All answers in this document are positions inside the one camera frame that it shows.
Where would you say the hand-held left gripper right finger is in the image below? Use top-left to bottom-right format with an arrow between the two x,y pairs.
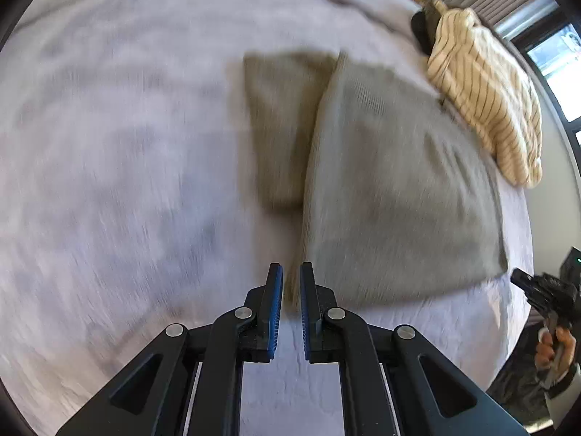
300,262 -> 531,436

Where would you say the lavender bed cover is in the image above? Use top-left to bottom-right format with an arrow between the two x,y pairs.
0,0 -> 534,436

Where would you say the person's dark clothing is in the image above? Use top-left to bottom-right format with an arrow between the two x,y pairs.
488,313 -> 557,432

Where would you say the cream striped knit garment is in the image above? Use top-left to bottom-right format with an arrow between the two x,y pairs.
427,0 -> 544,189

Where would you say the person's right hand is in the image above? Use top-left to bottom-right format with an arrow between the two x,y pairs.
535,326 -> 577,384

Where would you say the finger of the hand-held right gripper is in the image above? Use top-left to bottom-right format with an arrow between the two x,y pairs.
511,268 -> 548,310

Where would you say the person's right forearm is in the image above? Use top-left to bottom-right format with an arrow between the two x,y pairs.
542,363 -> 581,432

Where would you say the dark cloth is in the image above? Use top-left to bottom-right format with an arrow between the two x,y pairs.
411,9 -> 443,55

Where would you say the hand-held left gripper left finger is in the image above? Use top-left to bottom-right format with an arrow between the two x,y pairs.
54,262 -> 284,436

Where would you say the grey-green knit sweater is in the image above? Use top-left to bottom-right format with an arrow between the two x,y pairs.
243,50 -> 509,310

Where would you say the window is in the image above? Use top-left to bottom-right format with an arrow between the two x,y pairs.
517,20 -> 581,146

